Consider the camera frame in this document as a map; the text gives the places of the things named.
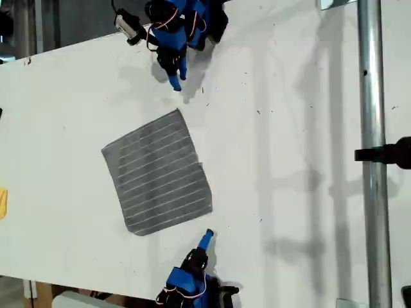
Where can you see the white box under table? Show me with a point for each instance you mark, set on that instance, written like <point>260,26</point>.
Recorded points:
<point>77,301</point>

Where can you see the metal bracket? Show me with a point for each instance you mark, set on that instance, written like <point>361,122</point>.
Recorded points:
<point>330,4</point>

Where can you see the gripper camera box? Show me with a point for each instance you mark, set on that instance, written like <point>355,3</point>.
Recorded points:
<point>126,22</point>

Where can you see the dark round object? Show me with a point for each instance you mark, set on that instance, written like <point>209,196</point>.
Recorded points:
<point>4,24</point>

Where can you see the black object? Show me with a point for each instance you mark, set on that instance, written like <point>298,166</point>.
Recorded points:
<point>406,296</point>

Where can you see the steel post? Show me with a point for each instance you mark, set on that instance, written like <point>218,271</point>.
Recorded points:
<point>372,96</point>

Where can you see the grey striped towel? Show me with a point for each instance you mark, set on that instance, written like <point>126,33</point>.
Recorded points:
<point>157,173</point>

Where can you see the yellow object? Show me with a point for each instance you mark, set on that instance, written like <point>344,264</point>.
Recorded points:
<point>3,203</point>

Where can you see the wooden table leg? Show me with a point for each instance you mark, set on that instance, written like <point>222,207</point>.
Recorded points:
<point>44,295</point>

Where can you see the black post clamp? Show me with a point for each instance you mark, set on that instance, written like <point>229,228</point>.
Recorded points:
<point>391,154</point>

